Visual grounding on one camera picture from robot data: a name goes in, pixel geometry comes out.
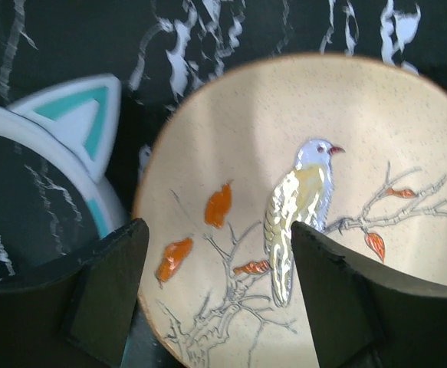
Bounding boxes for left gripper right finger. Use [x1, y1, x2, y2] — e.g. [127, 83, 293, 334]
[291, 222, 447, 367]

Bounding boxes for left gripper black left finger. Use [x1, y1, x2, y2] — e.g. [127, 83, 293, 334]
[0, 218, 150, 367]

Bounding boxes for teal cat-ear headphones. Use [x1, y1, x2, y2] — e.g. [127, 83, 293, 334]
[0, 74, 127, 238]

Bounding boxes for black marble pattern mat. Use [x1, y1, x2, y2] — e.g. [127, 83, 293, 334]
[0, 0, 447, 368]

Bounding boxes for orange floral plate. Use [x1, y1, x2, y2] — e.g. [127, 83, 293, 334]
[133, 53, 447, 367]

